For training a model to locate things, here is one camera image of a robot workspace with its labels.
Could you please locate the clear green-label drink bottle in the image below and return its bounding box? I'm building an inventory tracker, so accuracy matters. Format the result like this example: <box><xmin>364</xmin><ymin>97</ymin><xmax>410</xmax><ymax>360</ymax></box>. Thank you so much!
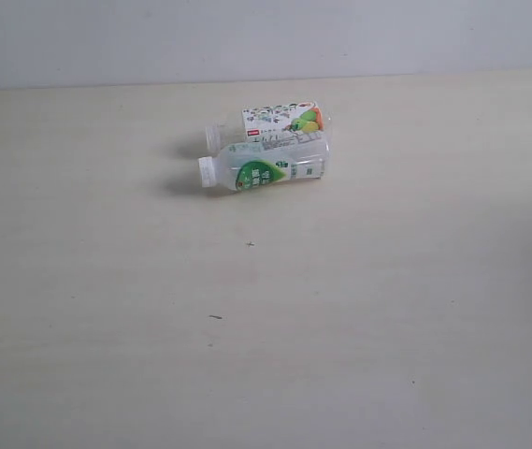
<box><xmin>198</xmin><ymin>132</ymin><xmax>330</xmax><ymax>192</ymax></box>

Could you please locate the clear fruit-label bottle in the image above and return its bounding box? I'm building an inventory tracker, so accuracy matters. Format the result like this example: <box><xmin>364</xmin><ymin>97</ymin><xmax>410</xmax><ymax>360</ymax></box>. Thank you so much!
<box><xmin>206</xmin><ymin>100</ymin><xmax>333</xmax><ymax>154</ymax></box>

